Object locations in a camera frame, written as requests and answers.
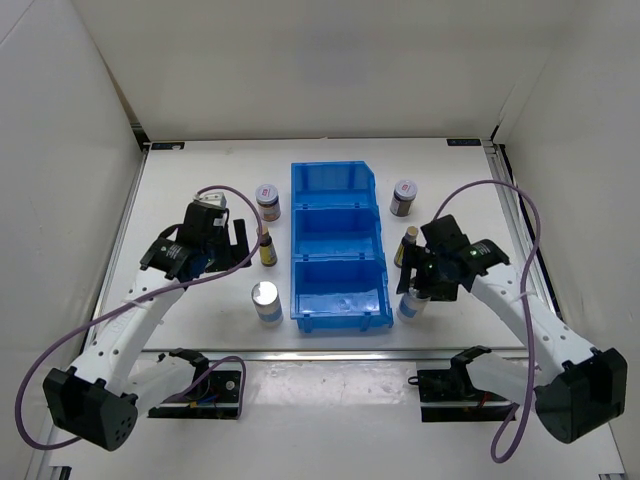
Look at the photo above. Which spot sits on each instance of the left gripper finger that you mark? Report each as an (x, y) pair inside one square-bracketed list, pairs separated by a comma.
[(241, 246), (239, 261)]

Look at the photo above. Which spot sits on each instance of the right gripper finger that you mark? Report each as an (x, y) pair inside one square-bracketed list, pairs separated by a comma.
[(416, 258), (406, 279)]

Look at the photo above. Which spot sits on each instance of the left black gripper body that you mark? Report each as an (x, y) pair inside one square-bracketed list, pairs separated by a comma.
[(219, 250)]

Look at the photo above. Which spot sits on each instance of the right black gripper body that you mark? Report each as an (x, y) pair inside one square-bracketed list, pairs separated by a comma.
[(432, 280)]

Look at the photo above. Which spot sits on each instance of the yellow label sauce bottle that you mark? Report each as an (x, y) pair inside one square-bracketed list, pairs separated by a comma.
[(408, 240), (267, 252)]

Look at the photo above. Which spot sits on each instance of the white bead shaker jar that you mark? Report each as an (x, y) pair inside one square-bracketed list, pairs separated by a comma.
[(266, 301), (411, 306)]

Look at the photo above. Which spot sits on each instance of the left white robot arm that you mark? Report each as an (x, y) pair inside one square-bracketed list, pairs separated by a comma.
[(98, 398)]

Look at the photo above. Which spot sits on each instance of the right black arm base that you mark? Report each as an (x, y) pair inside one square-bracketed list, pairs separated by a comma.
[(440, 402)]

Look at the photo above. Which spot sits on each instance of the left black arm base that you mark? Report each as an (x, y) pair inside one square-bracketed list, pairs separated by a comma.
[(219, 397)]

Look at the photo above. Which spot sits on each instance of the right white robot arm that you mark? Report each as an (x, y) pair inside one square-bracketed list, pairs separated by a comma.
[(571, 385)]

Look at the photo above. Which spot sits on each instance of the left dark spice jar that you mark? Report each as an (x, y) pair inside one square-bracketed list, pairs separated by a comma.
[(267, 199)]

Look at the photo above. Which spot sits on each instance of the dark spice jar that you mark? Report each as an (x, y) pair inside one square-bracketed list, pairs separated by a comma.
[(267, 199), (404, 193)]

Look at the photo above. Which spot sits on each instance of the blue three-compartment plastic bin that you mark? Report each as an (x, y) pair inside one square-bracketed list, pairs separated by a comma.
[(339, 278)]

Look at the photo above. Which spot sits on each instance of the right dark spice jar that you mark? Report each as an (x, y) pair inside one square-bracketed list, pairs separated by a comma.
[(404, 193)]

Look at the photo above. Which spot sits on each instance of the left blue corner label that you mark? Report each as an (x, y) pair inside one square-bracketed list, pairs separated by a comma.
[(167, 146)]

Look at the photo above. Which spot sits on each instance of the blue corner label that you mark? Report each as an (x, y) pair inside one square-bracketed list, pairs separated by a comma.
[(463, 142), (167, 146)]

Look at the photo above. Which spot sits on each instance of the right blue corner label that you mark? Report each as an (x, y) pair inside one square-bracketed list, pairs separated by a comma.
[(463, 142)]

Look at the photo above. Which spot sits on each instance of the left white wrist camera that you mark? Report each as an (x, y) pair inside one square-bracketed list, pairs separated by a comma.
[(213, 198)]

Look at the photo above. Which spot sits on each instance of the right aluminium rail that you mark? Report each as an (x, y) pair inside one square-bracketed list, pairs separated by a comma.
[(521, 224)]

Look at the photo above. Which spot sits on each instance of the aluminium rail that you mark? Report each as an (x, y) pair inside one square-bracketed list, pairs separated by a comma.
[(521, 224), (411, 355), (103, 201)]

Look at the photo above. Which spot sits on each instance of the left aluminium rail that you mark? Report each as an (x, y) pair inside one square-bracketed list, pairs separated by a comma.
[(103, 201)]

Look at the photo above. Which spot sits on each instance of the front aluminium rail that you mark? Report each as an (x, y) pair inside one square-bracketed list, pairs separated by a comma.
[(411, 355)]

